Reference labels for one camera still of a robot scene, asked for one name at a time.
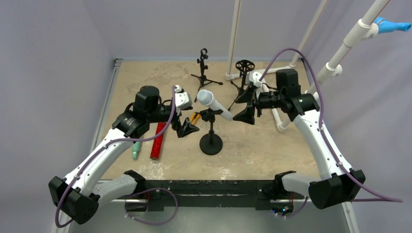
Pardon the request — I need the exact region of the blue pipe fitting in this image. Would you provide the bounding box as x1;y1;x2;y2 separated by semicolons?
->
374;17;412;34

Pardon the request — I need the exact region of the yellow utility knife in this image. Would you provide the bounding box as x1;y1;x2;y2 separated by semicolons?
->
190;112;201;125

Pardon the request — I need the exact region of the grey white microphone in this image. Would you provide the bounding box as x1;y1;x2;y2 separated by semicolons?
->
196;89;233;121

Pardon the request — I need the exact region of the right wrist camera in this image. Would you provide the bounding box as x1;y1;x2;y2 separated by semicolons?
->
246;71;262;88

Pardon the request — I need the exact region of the red glitter microphone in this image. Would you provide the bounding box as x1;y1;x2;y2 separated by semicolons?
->
150;122;166;160

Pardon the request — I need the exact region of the white PVC pipe frame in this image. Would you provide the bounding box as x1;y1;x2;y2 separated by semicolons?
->
224;0;392;133

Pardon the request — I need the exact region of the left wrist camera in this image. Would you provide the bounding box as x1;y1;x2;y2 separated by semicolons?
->
173;85;193;115

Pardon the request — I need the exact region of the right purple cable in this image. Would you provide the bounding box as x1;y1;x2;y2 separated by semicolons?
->
259;48;404;203

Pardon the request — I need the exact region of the black round-base mic stand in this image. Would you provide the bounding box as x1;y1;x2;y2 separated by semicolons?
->
199;108;223;155

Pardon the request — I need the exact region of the mint green microphone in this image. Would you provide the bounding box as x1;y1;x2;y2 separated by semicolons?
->
132;142;142;160

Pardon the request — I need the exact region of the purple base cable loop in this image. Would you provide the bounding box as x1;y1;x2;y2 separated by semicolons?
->
124;185;178;226

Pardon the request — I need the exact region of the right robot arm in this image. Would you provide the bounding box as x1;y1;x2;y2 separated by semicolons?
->
233;68;365;209

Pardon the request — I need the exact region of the black tripod mic stand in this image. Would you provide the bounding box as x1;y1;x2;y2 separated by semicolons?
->
191;48;223;92

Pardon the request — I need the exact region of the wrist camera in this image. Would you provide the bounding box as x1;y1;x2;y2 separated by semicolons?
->
173;85;193;115
246;71;262;88

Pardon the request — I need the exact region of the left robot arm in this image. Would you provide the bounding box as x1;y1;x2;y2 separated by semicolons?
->
49;85;198;228

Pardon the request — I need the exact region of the black tripod shockmount stand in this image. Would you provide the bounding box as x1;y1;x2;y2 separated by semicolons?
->
228;60;255;111

